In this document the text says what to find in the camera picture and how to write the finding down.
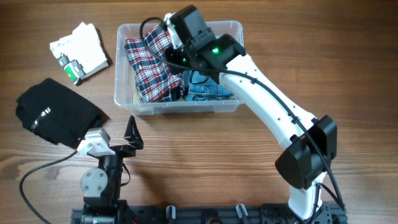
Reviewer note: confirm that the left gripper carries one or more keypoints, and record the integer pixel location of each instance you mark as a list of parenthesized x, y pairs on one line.
[(135, 140)]

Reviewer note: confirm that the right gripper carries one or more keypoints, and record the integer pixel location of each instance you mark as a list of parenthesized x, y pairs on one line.
[(171, 55)]

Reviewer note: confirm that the cream cloth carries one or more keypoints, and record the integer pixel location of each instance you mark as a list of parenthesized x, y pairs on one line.
[(135, 98)]

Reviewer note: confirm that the blue jeans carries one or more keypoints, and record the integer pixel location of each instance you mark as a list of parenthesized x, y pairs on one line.
[(197, 88)]

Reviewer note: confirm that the plaid shirt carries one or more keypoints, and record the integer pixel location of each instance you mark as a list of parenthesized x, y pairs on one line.
[(154, 80)]

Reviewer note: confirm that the black garment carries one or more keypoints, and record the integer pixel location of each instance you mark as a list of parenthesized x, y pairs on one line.
[(56, 113)]

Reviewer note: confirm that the white pixel-print shirt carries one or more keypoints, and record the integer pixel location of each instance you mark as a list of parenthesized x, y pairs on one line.
[(80, 54)]

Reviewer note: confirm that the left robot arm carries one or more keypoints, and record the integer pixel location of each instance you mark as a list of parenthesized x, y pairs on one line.
[(101, 186)]

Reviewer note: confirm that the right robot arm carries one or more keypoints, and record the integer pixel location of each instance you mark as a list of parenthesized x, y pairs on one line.
[(309, 143)]

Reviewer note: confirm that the clear plastic storage container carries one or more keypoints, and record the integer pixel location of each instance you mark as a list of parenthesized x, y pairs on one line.
[(124, 86)]

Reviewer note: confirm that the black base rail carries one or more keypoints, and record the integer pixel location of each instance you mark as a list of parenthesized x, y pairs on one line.
[(265, 213)]

